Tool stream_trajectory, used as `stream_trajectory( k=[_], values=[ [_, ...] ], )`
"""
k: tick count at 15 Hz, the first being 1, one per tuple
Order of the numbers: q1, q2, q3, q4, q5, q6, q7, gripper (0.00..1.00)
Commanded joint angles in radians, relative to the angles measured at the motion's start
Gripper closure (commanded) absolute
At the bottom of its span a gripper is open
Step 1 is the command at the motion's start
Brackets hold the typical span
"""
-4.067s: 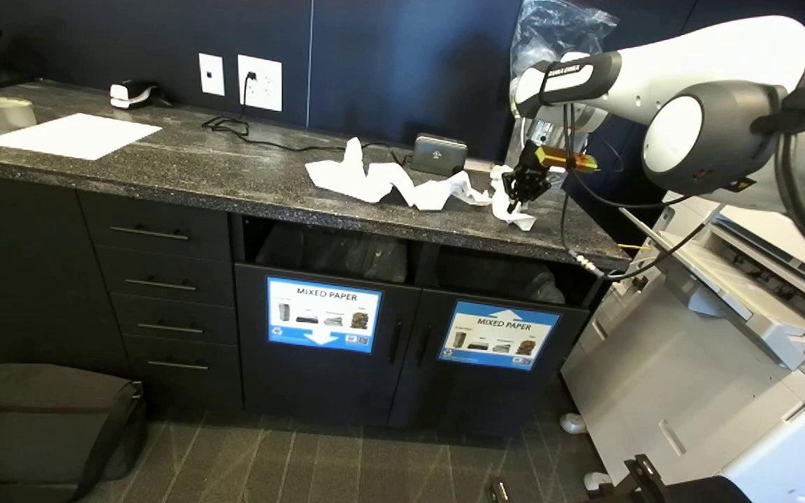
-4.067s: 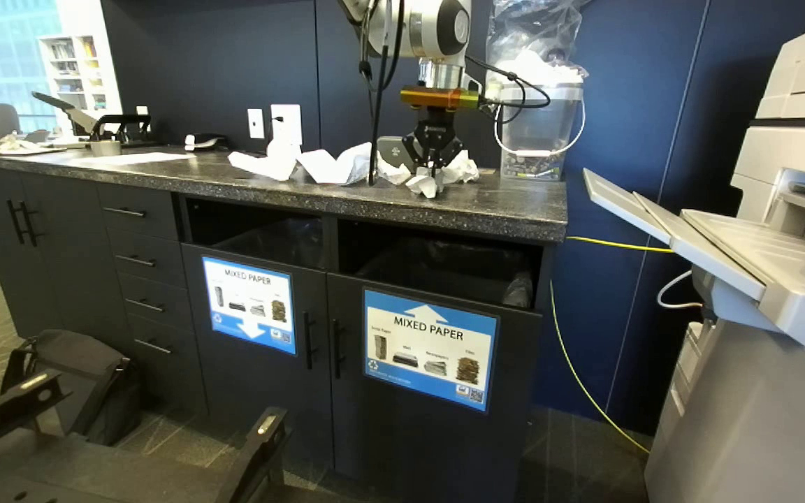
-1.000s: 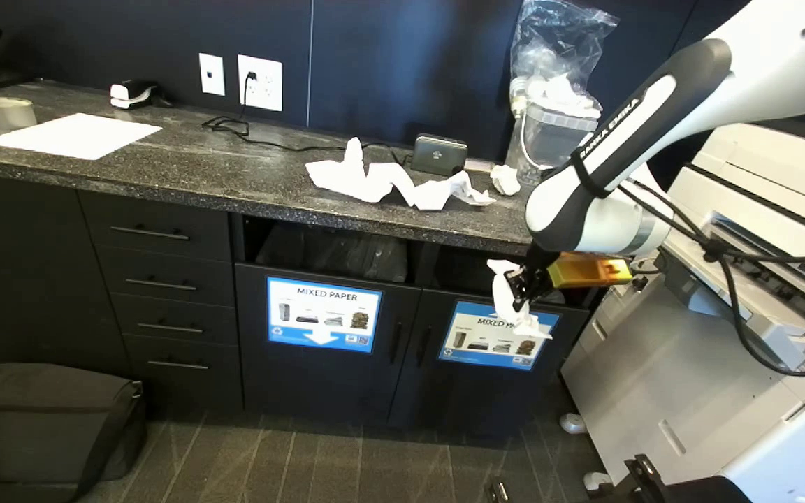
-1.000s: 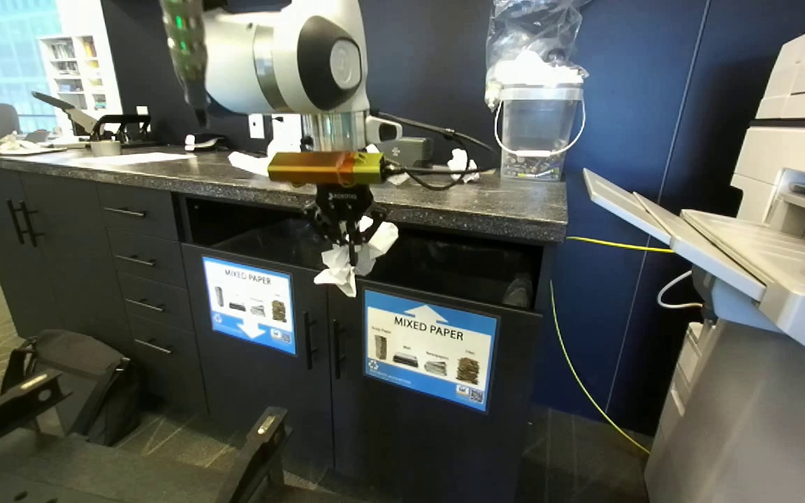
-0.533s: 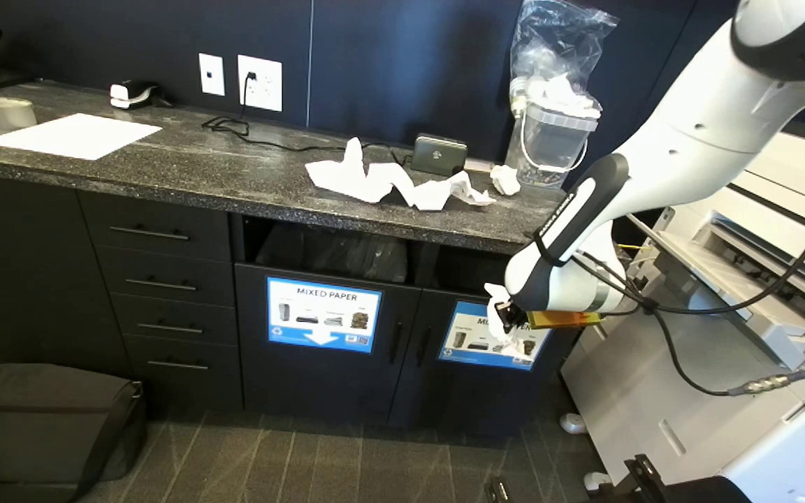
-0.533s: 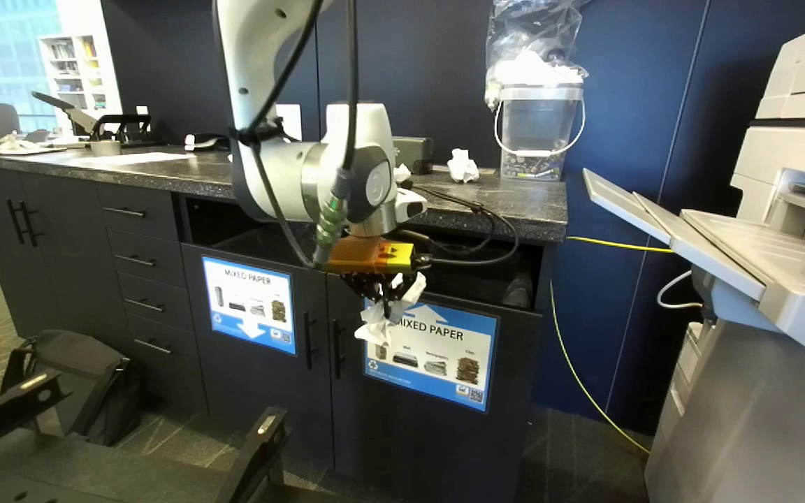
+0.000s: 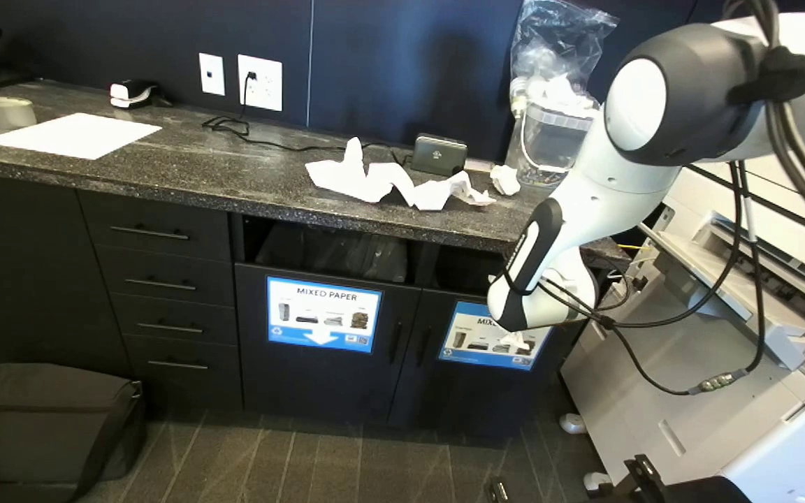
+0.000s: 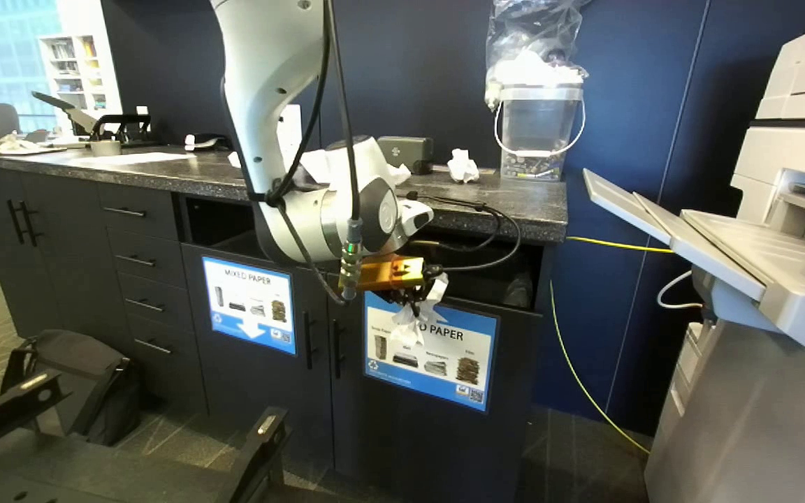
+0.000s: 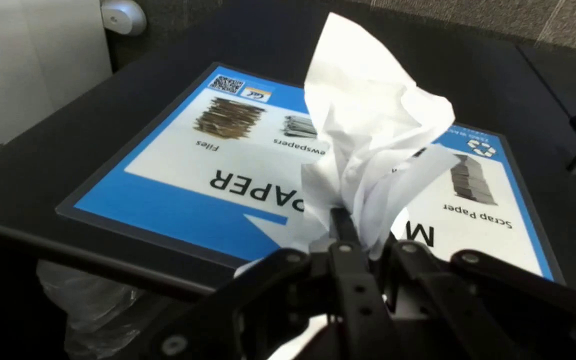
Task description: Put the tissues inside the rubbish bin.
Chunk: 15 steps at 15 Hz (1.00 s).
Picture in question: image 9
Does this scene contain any large white printer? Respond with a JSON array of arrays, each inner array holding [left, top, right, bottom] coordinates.
[[0, 0, 148, 146]]

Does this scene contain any blue mixed paper sign right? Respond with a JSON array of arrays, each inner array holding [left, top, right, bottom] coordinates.
[[59, 66, 556, 280]]

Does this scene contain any right black bin door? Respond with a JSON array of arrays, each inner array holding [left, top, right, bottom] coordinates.
[[0, 0, 576, 299]]

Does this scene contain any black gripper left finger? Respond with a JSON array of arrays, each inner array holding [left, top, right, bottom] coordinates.
[[330, 208, 396, 360]]

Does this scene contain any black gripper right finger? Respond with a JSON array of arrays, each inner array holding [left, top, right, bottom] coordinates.
[[384, 241, 576, 360]]

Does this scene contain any white tissue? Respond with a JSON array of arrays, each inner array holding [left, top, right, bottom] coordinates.
[[234, 10, 459, 360]]

